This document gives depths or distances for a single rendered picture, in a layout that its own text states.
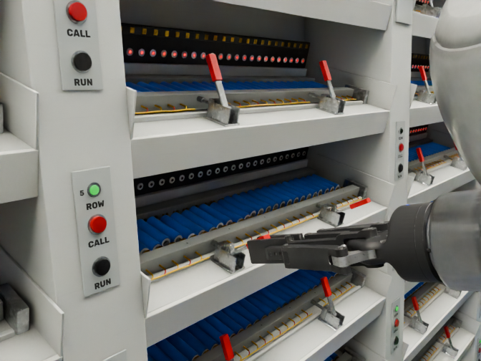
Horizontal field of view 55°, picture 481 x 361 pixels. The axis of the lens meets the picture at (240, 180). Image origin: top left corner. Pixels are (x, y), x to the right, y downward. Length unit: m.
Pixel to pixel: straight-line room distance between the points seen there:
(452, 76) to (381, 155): 0.72
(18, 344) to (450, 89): 0.43
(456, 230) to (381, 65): 0.60
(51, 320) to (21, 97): 0.21
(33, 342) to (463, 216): 0.41
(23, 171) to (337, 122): 0.52
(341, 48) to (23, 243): 0.74
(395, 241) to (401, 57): 0.61
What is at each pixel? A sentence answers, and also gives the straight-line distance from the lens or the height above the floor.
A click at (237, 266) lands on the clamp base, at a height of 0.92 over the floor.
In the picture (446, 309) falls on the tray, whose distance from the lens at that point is 1.50.
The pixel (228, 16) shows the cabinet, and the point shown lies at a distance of 0.88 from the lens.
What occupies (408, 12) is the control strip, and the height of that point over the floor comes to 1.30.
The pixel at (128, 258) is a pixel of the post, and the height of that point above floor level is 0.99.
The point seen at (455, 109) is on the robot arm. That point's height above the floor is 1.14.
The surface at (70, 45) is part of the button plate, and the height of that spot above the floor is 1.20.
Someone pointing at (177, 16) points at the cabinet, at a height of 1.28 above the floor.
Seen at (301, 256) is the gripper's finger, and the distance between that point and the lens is 0.50.
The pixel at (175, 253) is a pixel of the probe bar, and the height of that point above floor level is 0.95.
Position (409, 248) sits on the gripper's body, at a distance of 0.45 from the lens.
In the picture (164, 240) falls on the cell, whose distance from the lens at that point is 0.65.
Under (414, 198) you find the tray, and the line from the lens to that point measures 1.12.
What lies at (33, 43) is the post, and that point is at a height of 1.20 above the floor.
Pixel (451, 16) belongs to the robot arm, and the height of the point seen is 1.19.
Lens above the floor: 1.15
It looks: 10 degrees down
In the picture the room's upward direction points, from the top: 2 degrees counter-clockwise
